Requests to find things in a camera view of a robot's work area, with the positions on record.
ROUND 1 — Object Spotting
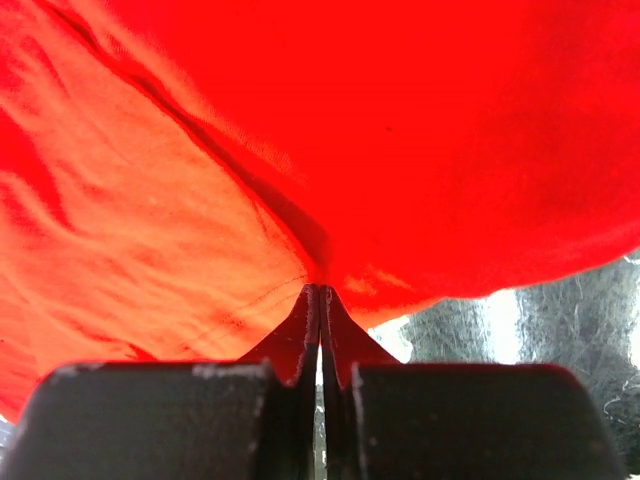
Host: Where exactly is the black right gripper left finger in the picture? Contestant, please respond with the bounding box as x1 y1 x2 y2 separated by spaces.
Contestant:
1 285 320 479

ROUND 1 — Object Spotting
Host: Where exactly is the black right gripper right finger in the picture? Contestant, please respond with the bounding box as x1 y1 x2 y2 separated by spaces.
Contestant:
319 286 627 479

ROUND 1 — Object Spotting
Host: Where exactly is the red t shirt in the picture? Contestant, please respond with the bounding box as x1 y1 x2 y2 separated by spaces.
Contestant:
1 1 639 422

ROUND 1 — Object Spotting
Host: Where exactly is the black marbled table mat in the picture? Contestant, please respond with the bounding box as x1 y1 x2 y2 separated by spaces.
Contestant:
28 258 639 477

